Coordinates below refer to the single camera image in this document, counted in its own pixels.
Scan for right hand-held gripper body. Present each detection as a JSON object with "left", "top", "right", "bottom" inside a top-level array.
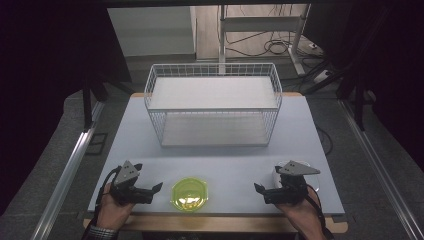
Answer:
[{"left": 264, "top": 160, "right": 321, "bottom": 205}]

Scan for white power strip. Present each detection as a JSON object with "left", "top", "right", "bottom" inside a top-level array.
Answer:
[{"left": 312, "top": 69, "right": 335, "bottom": 85}]

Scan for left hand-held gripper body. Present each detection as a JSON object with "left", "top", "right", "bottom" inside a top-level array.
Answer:
[{"left": 109, "top": 160, "right": 154, "bottom": 205}]

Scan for green translucent bowl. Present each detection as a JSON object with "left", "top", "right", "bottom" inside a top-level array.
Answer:
[{"left": 170, "top": 176, "right": 210, "bottom": 213}]

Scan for black metal stand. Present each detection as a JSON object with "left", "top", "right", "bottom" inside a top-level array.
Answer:
[
  {"left": 81, "top": 75, "right": 135, "bottom": 132},
  {"left": 302, "top": 59, "right": 378, "bottom": 132}
]

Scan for black floor grate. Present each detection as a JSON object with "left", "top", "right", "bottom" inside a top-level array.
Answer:
[{"left": 84, "top": 132, "right": 110, "bottom": 156}]

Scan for white wire rack shelf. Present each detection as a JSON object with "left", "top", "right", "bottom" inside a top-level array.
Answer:
[{"left": 143, "top": 62, "right": 284, "bottom": 148}]

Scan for black cables on floor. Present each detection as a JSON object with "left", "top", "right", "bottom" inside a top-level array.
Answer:
[{"left": 225, "top": 29, "right": 323, "bottom": 58}]

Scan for person's right hand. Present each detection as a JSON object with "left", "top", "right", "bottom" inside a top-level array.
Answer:
[{"left": 274, "top": 188, "right": 322, "bottom": 231}]

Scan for person's left hand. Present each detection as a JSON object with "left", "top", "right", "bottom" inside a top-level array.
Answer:
[{"left": 96, "top": 183, "right": 134, "bottom": 231}]

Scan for thin black floor cable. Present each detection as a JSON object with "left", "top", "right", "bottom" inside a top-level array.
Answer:
[{"left": 315, "top": 125, "right": 334, "bottom": 156}]

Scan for aluminium floor rail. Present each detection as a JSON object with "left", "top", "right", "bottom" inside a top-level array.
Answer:
[
  {"left": 31, "top": 101, "right": 106, "bottom": 240},
  {"left": 338, "top": 99, "right": 424, "bottom": 240}
]

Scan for white cabinet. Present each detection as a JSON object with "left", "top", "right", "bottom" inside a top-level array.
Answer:
[{"left": 107, "top": 6, "right": 198, "bottom": 58}]

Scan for white metal desk frame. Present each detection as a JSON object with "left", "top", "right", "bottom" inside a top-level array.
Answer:
[{"left": 218, "top": 3, "right": 313, "bottom": 76}]

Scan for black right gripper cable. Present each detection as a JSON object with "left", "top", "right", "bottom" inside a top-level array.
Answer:
[{"left": 306, "top": 188, "right": 335, "bottom": 240}]

